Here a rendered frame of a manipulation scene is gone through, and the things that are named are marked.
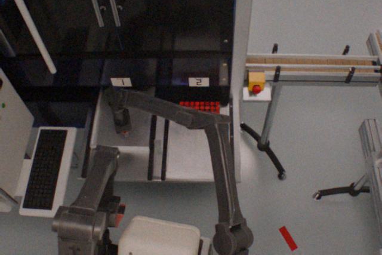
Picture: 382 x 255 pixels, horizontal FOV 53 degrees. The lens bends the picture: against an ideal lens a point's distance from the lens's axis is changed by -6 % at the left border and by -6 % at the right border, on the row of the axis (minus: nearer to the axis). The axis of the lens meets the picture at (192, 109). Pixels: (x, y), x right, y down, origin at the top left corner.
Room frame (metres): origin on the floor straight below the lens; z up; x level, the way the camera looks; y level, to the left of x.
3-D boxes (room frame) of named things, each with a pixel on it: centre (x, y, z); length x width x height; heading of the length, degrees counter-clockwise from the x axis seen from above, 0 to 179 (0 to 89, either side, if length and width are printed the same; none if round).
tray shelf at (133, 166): (0.89, 0.15, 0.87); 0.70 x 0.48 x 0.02; 85
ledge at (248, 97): (1.08, -0.31, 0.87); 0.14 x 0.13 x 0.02; 175
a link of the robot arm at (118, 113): (0.87, 0.29, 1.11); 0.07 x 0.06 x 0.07; 23
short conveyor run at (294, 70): (1.16, -0.59, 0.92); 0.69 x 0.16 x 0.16; 85
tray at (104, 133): (0.97, 0.31, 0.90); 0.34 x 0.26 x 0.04; 175
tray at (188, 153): (0.83, -0.02, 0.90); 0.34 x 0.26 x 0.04; 175
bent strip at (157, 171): (0.74, 0.16, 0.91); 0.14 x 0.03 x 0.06; 175
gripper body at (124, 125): (0.86, 0.29, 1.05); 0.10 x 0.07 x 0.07; 9
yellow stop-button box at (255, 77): (1.04, -0.29, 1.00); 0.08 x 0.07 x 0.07; 175
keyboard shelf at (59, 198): (0.77, 0.72, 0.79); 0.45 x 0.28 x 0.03; 175
